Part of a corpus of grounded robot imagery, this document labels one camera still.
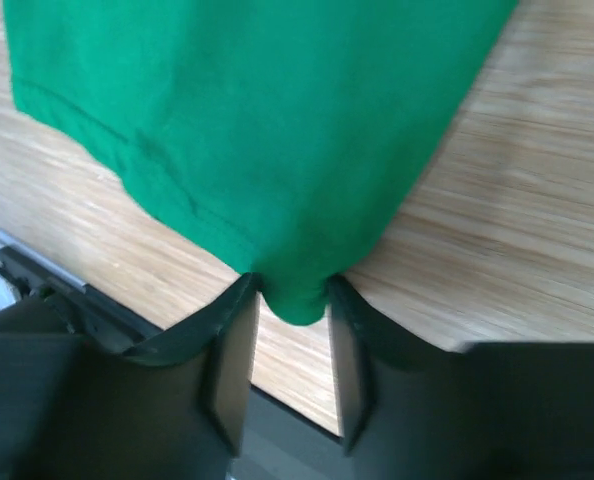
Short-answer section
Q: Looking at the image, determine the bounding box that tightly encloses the green t-shirt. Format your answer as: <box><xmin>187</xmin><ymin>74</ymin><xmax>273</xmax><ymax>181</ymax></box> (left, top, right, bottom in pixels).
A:
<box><xmin>3</xmin><ymin>1</ymin><xmax>515</xmax><ymax>325</ymax></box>

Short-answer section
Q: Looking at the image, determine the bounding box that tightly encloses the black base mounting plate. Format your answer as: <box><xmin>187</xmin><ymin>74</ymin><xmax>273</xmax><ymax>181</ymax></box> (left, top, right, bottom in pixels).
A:
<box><xmin>0</xmin><ymin>247</ymin><xmax>352</xmax><ymax>479</ymax></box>

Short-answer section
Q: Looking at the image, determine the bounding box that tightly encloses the aluminium frame rail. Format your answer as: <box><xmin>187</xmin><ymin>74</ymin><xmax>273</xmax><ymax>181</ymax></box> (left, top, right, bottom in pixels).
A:
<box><xmin>0</xmin><ymin>229</ymin><xmax>86</xmax><ymax>291</ymax></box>

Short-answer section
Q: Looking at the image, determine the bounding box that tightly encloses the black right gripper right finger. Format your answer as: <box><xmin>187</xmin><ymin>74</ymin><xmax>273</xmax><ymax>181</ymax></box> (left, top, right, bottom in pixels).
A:
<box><xmin>328</xmin><ymin>276</ymin><xmax>594</xmax><ymax>479</ymax></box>

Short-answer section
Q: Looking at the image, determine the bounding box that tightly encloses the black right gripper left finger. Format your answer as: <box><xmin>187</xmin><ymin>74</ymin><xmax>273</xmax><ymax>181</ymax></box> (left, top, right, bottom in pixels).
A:
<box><xmin>0</xmin><ymin>274</ymin><xmax>259</xmax><ymax>479</ymax></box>

